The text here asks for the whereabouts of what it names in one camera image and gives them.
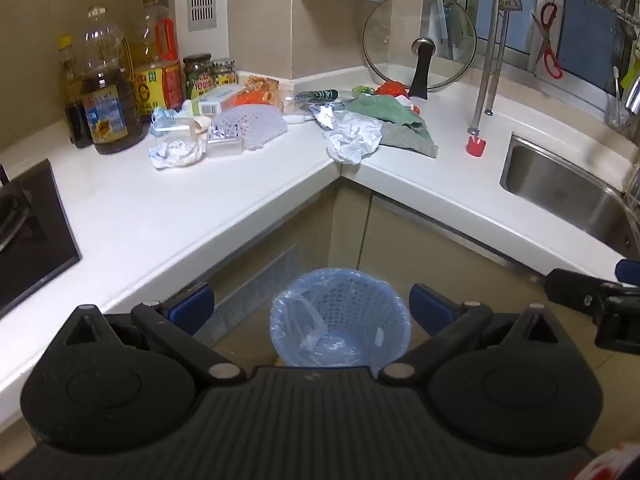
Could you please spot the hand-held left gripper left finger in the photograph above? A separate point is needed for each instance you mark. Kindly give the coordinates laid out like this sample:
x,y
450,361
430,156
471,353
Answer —
x,y
192,306

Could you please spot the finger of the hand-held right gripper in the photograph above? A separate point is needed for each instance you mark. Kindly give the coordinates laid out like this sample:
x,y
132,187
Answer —
x,y
570,287
630,271

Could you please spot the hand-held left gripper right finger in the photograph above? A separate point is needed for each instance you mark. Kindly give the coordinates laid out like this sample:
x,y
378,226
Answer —
x,y
429,306

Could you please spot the blue mesh waste basket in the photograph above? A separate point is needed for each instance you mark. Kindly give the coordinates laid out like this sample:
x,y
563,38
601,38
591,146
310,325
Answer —
x,y
300,322

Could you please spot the large white paper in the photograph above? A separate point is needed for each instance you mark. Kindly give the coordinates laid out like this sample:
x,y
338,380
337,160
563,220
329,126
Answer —
x,y
352,137

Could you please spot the white bubble wrap sheet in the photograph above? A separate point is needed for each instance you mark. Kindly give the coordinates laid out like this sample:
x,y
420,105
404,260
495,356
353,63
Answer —
x,y
255,125

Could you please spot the white green medicine box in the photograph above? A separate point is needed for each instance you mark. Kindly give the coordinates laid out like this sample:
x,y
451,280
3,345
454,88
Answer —
x,y
220,100

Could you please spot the silver cabinet vent grille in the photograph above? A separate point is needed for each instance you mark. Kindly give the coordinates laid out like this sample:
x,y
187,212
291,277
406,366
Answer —
x,y
255,290

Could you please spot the stainless steel sink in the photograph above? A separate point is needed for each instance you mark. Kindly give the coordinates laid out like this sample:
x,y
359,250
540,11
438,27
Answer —
x,y
560,180

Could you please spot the crumpled white tissue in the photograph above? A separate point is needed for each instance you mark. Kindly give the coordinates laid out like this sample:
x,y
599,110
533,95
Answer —
x,y
175,154

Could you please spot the clear glass cup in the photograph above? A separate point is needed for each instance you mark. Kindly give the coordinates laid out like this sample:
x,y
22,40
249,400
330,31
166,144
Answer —
x,y
617,115

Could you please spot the small clear plastic box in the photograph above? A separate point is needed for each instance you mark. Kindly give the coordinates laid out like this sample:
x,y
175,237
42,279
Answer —
x,y
224,142

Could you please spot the chrome faucet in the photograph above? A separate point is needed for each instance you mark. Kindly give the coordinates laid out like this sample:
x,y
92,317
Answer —
x,y
634,97

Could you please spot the clear plastic cup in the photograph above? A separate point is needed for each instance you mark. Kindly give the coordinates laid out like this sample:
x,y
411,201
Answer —
x,y
172,132

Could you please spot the black gas stove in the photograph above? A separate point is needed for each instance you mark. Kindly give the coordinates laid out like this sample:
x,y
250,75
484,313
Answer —
x,y
35,230

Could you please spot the green dish cloth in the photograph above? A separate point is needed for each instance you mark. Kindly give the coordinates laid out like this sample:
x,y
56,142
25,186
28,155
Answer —
x,y
405,125

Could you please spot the blue face mask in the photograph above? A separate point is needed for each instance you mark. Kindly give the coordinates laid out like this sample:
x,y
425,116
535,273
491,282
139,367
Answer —
x,y
165,116

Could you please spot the large oil bottle blue label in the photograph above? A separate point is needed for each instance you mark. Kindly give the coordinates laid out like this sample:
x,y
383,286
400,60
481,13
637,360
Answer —
x,y
107,110

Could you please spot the clear plastic wrapper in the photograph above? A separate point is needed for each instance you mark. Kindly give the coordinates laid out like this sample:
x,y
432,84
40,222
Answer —
x,y
325,115

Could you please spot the dark sauce bottle yellow cap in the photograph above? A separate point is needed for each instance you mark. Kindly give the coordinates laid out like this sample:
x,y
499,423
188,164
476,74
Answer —
x,y
75,120

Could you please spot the sauce jar dark lid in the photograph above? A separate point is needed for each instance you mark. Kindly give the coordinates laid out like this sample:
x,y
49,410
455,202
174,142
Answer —
x,y
197,80

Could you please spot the crumpled orange snack wrapper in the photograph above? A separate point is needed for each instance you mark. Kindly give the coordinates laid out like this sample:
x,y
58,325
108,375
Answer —
x,y
262,85

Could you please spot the small jar checkered lid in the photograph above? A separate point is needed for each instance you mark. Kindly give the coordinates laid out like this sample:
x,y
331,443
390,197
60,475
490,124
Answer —
x,y
224,74

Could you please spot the dark green sachet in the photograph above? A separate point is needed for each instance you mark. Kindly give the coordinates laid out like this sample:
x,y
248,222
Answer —
x,y
317,95

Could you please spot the steel dish rack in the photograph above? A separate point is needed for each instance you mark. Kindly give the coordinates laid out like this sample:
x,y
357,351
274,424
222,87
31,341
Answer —
x,y
495,60

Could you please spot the window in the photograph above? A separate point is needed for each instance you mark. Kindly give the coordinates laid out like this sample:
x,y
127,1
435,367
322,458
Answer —
x,y
585,30

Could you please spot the glass pot lid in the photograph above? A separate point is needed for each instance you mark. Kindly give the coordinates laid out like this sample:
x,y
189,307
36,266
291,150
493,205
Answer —
x,y
395,35

